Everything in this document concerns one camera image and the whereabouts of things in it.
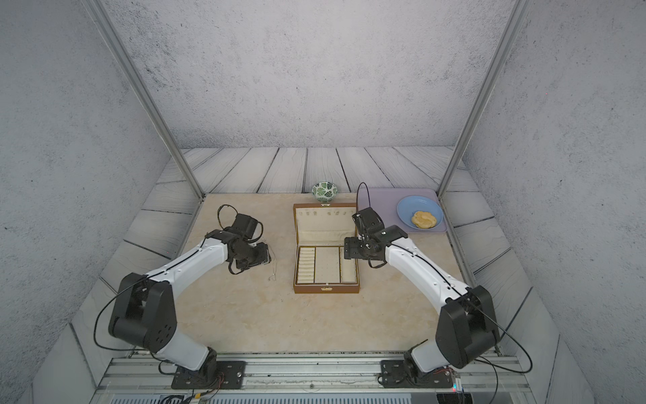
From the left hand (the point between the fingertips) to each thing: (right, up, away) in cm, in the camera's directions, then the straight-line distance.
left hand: (270, 260), depth 90 cm
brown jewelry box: (+18, -2, +1) cm, 18 cm away
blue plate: (+58, +20, +28) cm, 67 cm away
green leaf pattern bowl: (+19, +26, +31) cm, 45 cm away
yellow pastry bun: (+61, +14, +18) cm, 65 cm away
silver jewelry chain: (0, -5, +7) cm, 9 cm away
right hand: (+30, +4, -6) cm, 31 cm away
